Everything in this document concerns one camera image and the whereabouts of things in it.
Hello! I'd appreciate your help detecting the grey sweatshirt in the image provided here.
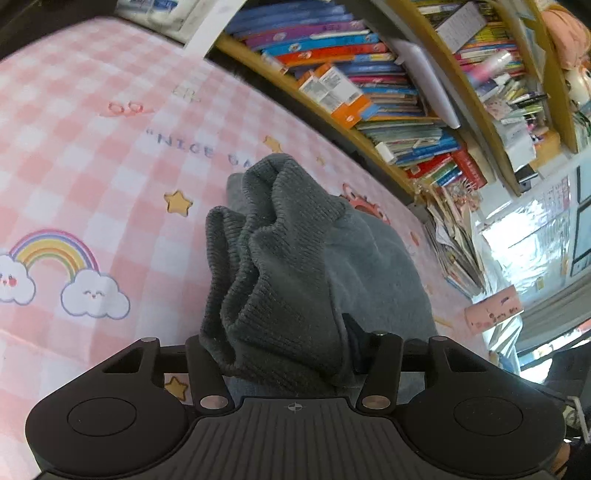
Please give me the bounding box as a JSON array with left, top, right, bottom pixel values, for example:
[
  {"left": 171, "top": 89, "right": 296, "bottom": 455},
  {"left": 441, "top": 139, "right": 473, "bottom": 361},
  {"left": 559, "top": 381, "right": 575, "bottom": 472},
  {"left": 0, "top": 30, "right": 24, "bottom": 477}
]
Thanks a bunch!
[{"left": 200, "top": 154, "right": 436, "bottom": 400}]

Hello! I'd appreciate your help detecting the pink paper card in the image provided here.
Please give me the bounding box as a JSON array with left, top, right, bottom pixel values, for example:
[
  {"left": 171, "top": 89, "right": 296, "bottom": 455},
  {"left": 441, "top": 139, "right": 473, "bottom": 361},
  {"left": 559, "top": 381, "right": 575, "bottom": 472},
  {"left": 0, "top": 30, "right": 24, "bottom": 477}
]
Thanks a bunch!
[{"left": 465, "top": 285, "right": 524, "bottom": 334}]

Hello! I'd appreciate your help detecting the pile of loose books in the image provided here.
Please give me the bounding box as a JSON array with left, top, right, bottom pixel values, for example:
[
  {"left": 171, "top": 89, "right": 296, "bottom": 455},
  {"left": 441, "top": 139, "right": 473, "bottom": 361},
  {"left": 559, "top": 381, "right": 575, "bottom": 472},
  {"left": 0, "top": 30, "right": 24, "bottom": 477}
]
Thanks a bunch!
[{"left": 416, "top": 182, "right": 486, "bottom": 300}]

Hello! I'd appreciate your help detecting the pink checkered cartoon tablecloth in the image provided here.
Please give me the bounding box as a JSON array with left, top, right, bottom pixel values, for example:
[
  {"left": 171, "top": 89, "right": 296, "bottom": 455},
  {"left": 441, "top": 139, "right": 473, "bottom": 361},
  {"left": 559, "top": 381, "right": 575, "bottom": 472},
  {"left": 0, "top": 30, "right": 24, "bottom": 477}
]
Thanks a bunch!
[{"left": 1, "top": 18, "right": 485, "bottom": 479}]

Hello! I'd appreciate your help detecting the orange white box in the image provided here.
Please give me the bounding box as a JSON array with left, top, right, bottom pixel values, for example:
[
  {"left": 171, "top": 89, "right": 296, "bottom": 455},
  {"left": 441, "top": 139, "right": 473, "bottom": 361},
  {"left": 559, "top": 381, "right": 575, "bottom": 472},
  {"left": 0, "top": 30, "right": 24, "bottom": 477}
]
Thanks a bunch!
[{"left": 297, "top": 63, "right": 379, "bottom": 130}]

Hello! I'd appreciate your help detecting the wooden bookshelf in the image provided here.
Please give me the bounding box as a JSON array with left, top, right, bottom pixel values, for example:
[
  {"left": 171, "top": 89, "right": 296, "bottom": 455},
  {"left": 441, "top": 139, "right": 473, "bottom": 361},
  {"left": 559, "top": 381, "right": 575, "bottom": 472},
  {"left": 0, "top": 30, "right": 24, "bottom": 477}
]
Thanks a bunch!
[{"left": 212, "top": 1, "right": 590, "bottom": 195}]

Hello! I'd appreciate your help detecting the white paper roll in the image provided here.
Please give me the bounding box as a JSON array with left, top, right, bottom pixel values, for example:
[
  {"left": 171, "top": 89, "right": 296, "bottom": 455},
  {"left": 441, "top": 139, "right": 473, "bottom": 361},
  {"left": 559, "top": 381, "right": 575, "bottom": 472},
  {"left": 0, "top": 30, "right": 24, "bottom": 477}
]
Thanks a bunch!
[{"left": 386, "top": 38, "right": 461, "bottom": 130}]

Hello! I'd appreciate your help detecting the row of colourful books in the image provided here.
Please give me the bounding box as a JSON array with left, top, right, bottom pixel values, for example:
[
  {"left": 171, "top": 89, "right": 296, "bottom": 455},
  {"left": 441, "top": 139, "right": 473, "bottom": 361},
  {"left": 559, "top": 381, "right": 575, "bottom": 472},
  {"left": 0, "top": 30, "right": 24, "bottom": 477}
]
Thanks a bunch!
[{"left": 225, "top": 1, "right": 487, "bottom": 190}]

